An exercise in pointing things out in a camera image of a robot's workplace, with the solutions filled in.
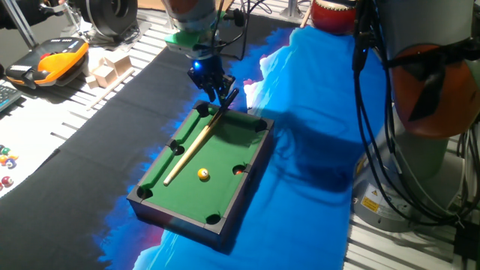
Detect large wooden cube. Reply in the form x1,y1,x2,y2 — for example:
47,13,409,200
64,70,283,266
103,52,133,77

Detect gloved person hand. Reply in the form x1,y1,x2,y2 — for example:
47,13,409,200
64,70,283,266
39,0,67,16

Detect orange black teach pendant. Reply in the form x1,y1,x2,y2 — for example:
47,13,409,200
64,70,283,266
4,36,90,90

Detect silver fan base plate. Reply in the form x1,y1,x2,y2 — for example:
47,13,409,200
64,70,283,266
84,20,153,52

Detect black computer keyboard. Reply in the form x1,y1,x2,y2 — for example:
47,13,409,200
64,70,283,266
0,84,23,113

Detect wooden pool cue black handle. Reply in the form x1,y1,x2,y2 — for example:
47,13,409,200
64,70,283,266
163,87,241,187

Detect black strap on joint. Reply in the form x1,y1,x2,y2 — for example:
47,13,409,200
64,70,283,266
389,39,480,122

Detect thin wooden stick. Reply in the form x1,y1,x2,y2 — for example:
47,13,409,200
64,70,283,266
85,67,136,112

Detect silver handheld control device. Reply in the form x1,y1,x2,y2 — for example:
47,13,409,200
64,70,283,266
40,1,83,35

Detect red drum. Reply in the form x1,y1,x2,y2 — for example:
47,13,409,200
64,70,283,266
310,0,357,36

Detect blue and black cloth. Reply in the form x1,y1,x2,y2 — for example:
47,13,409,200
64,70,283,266
0,9,389,270

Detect black sleeved forearm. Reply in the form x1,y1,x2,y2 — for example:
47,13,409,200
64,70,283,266
0,0,43,30

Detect mini green pool table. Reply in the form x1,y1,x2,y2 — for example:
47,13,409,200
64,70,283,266
126,99,275,251

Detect aluminium frame bar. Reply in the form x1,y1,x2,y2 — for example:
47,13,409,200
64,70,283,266
279,0,312,20

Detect slanted aluminium frame post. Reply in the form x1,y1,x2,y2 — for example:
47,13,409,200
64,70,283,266
0,0,38,50

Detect wooden drumstick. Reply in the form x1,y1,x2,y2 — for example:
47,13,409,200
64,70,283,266
299,5,313,29

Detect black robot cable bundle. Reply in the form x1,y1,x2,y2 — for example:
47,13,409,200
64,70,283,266
209,0,480,228

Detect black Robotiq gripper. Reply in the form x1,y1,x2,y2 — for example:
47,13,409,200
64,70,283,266
187,55,236,105

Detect medium wooden cube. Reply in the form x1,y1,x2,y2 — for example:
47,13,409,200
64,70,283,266
91,65,118,89

